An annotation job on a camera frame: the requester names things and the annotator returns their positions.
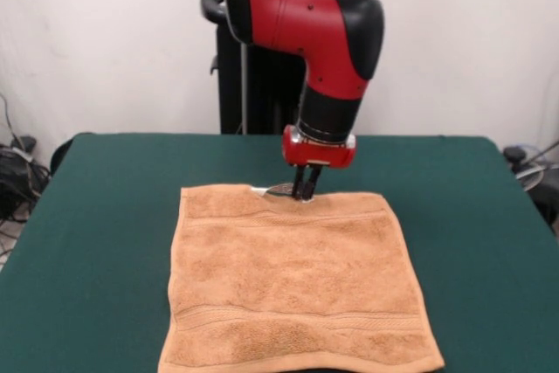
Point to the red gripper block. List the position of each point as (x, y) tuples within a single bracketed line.
[(314, 155)]

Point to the orange terry towel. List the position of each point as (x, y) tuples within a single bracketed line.
[(288, 281)]

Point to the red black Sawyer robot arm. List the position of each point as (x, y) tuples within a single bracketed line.
[(305, 10)]

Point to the dark green table cloth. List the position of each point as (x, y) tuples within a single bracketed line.
[(87, 237)]

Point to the black grey floor equipment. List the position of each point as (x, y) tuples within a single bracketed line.
[(548, 198)]

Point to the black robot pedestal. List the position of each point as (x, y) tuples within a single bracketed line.
[(231, 98)]

